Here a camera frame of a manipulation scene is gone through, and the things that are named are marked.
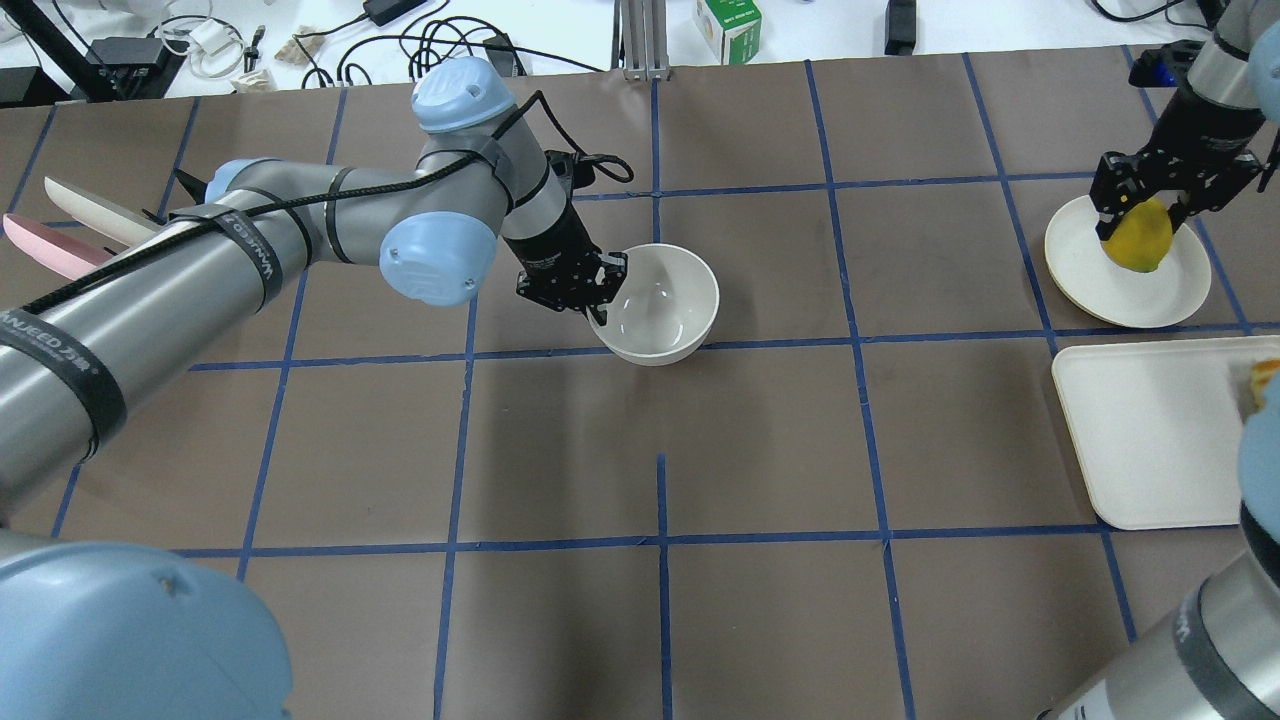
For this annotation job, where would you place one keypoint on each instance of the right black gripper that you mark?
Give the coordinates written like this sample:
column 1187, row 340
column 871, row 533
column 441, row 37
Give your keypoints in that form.
column 1207, row 126

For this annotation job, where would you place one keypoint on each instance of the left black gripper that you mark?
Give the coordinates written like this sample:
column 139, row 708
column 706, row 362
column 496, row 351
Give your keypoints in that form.
column 548, row 243

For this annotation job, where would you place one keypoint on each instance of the white ceramic bowl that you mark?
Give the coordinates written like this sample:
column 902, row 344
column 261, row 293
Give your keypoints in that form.
column 664, row 309

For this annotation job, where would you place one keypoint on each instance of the yellow lemon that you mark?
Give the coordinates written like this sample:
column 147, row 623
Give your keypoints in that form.
column 1142, row 239

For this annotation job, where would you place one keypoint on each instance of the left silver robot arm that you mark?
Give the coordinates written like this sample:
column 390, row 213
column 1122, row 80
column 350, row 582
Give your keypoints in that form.
column 110, row 630

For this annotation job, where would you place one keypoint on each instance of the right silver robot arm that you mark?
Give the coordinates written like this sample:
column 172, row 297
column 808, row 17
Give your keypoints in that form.
column 1216, row 654

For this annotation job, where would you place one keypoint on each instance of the white round plate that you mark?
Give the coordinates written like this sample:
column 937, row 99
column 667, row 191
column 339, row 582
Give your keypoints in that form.
column 1147, row 274

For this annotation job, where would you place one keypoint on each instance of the white rectangular tray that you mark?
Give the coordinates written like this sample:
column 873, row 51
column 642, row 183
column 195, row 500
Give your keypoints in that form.
column 1156, row 426

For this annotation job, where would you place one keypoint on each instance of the green white cardboard box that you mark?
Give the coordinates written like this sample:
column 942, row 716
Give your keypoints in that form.
column 732, row 29

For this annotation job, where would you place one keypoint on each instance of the black power adapter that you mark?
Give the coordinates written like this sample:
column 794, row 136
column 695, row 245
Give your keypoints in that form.
column 900, row 27

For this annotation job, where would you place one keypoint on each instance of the cream plate in rack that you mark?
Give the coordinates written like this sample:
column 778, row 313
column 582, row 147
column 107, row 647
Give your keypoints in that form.
column 121, row 225

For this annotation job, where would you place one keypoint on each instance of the pink plate in rack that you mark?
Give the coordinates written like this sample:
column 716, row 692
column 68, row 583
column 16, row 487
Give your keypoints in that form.
column 67, row 256

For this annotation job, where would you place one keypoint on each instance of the aluminium frame post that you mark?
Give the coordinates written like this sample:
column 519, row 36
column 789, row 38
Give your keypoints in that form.
column 639, row 46

